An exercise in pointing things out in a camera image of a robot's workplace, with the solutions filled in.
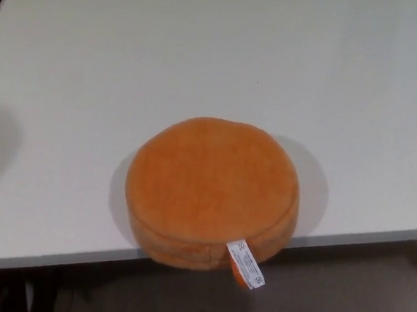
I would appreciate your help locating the orange plush soft plate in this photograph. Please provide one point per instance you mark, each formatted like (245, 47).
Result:
(210, 177)

